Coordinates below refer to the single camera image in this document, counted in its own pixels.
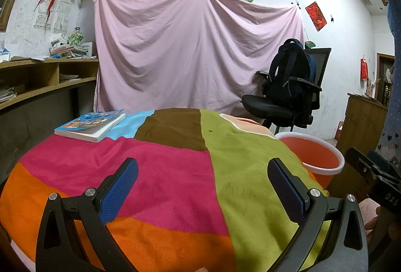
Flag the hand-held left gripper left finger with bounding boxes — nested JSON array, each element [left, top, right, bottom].
[[35, 157, 139, 272]]

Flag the person's right hand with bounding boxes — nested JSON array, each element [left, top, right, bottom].
[[363, 216, 383, 243]]

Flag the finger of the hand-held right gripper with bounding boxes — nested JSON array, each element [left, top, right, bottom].
[[345, 147, 378, 189], [368, 150, 401, 181]]

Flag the large pile of papers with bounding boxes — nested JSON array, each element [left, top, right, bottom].
[[0, 85, 17, 103]]

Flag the pink hanging sheet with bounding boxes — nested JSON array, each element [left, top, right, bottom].
[[93, 0, 306, 117]]

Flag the black blue backpack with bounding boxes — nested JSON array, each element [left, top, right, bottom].
[[262, 38, 316, 110]]

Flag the glass candy jar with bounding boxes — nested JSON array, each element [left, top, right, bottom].
[[68, 27, 84, 45]]

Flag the red paper wall decoration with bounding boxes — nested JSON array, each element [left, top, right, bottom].
[[305, 1, 327, 32]]

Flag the brown wooden door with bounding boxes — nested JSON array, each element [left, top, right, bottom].
[[376, 53, 396, 103]]

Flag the blue heart print garment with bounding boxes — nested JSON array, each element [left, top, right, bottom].
[[376, 0, 401, 166]]

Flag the stack of books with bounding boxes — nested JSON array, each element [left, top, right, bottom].
[[49, 42, 93, 59]]

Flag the multicoloured patchwork blanket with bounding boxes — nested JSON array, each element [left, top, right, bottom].
[[0, 107, 333, 272]]

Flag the pink fuzzy garment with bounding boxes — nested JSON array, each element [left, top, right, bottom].
[[358, 199, 381, 221]]

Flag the red hanging ornament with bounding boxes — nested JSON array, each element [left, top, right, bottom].
[[360, 56, 369, 81]]

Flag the blue cover picture book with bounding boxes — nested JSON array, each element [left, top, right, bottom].
[[54, 108, 126, 143]]

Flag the wooden cabinet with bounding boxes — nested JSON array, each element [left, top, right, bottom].
[[337, 93, 390, 156]]

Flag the white wall charts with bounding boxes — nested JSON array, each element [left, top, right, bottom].
[[34, 0, 71, 34]]

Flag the wooden shelf desk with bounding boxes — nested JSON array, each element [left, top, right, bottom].
[[0, 56, 99, 166]]

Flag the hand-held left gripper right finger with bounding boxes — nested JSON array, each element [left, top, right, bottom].
[[267, 157, 369, 272]]

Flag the black office chair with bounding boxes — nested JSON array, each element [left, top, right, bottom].
[[241, 47, 332, 135]]

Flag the orange basin white rim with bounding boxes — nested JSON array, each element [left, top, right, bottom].
[[275, 132, 345, 189]]

